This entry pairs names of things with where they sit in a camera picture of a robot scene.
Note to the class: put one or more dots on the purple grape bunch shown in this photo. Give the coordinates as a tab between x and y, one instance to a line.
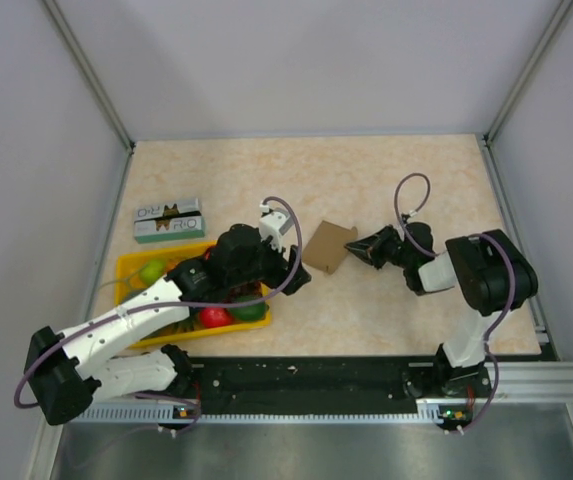
248	289

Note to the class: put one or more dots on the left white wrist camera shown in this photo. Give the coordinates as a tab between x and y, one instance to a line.
273	225

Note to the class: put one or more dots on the right aluminium frame post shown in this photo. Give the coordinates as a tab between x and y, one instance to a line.
561	15

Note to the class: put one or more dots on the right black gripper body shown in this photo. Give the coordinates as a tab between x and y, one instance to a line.
390	249

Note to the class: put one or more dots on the green pear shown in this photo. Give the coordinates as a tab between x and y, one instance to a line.
152	271

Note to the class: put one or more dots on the red apple front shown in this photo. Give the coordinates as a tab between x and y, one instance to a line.
211	318

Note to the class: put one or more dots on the green toothpaste box front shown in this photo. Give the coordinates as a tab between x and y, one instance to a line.
169	229

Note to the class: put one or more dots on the aluminium frame post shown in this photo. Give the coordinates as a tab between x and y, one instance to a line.
561	15
62	27

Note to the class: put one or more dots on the brown cardboard box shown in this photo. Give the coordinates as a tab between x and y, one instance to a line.
325	251

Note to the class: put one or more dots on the green lime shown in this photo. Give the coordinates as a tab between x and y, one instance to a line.
252	313

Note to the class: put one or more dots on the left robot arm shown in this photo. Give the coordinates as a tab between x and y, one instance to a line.
68	371

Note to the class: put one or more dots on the yellow plastic tray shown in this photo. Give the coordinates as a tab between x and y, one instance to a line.
128	285

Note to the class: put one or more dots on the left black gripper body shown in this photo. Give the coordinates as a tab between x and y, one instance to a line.
267	267

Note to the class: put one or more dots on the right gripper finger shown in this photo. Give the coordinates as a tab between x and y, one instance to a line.
373	244
365	255

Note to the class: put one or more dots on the left aluminium frame post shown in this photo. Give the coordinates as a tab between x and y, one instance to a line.
62	27

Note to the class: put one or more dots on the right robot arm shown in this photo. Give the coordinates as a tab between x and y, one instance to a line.
492	275

